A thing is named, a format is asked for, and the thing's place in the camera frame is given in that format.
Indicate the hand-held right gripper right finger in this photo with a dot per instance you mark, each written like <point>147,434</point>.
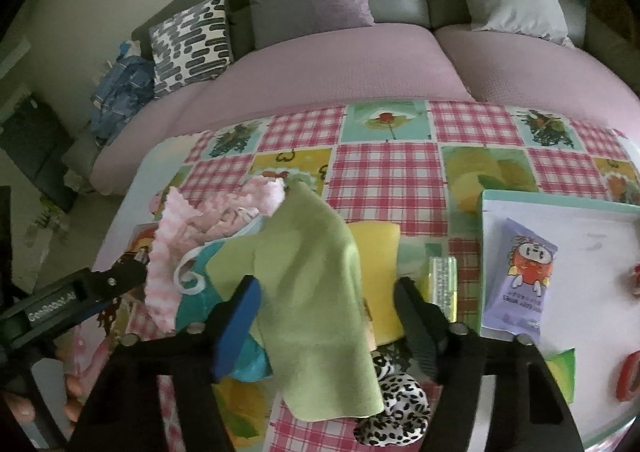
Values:
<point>420,332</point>

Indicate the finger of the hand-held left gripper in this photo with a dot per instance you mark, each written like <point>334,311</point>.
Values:
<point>117,279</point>

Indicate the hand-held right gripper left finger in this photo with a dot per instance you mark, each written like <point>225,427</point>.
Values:
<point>235,327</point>

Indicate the green tissue packet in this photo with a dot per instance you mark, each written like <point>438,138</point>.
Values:
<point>442,282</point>
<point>562,372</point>

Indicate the pink fluffy cloth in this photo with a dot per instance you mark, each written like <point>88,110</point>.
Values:
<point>175,232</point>

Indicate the green microfiber cloth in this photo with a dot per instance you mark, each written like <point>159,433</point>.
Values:
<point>310,312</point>

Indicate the purple snack packet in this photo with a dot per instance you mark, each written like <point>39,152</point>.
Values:
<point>520,292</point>

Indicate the teal shallow box tray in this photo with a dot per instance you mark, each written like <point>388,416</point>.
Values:
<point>590,312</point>

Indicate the red tape roll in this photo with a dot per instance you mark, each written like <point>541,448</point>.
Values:
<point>631,377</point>

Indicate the person's left hand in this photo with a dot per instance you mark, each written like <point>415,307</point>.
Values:
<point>75,397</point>

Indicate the teal printed pouch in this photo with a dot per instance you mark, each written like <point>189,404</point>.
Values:
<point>250,362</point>

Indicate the leopard print scrunchie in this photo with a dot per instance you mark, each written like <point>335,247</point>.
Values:
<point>400,407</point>

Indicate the yellow sponge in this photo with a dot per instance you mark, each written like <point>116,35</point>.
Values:
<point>375,257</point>

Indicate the checked printed tablecloth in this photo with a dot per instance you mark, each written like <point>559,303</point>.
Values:
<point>380,167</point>

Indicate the blue denim garment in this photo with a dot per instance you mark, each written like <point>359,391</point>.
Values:
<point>122,92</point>

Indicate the white black patterned pillow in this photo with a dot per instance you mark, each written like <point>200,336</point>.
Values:
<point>190,44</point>

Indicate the pink sofa cover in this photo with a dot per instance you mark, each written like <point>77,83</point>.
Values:
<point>350,67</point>

